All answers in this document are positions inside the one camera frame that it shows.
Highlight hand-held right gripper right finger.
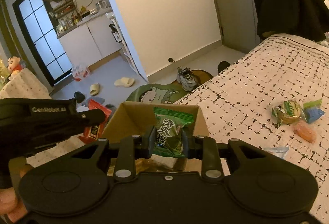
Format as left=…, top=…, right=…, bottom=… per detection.
left=183, top=132, right=291, bottom=180

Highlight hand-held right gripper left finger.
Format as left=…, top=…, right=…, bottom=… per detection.
left=49, top=126, right=157, bottom=180

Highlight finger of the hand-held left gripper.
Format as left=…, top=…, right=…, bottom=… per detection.
left=70, top=108, right=107, bottom=129

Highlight dark green snack packet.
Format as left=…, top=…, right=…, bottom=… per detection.
left=152, top=107, right=194, bottom=158

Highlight cardboard box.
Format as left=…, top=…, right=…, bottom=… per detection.
left=101, top=101, right=209, bottom=176

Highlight person's left hand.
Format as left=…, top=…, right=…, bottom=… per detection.
left=0, top=157, right=34, bottom=224

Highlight red snack bag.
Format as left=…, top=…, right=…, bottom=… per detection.
left=78, top=99, right=113, bottom=144

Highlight white block in box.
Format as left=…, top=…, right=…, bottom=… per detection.
left=151, top=154, right=178, bottom=170

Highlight black shoes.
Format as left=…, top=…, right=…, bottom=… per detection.
left=73, top=91, right=87, bottom=106

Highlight cream dotted cloth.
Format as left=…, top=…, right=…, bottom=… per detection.
left=0, top=68, right=52, bottom=100

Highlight red and white plastic bag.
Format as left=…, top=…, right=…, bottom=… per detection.
left=71, top=63, right=91, bottom=82

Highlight green cartoon rug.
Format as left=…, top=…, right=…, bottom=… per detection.
left=125, top=69, right=214, bottom=106

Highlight cartoon boy doll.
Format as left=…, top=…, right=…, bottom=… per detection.
left=6, top=56, right=28, bottom=80

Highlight grey sneakers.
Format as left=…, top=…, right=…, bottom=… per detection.
left=176, top=67, right=200, bottom=91

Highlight patterned beige bed blanket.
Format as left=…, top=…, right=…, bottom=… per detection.
left=172, top=33, right=329, bottom=224

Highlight white kitchen cabinet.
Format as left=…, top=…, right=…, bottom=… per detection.
left=57, top=10, right=124, bottom=68

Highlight white narrow shelf rack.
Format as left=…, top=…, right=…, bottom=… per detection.
left=106, top=12, right=141, bottom=76

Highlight black framed glass door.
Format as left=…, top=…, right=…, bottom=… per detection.
left=12, top=0, right=74, bottom=86

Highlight black shoe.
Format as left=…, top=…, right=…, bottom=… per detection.
left=217, top=61, right=231, bottom=74

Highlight black spray bottle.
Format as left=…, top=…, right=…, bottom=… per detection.
left=109, top=24, right=122, bottom=43

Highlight pale blue snack packet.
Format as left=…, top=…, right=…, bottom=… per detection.
left=262, top=146, right=290, bottom=160

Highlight green round cookie packet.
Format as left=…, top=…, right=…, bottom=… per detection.
left=271, top=100, right=304, bottom=127

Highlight small orange snack packet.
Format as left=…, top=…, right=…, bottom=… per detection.
left=293, top=121, right=317, bottom=143

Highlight blue and green snack packet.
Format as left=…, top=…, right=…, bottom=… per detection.
left=302, top=98, right=326, bottom=124

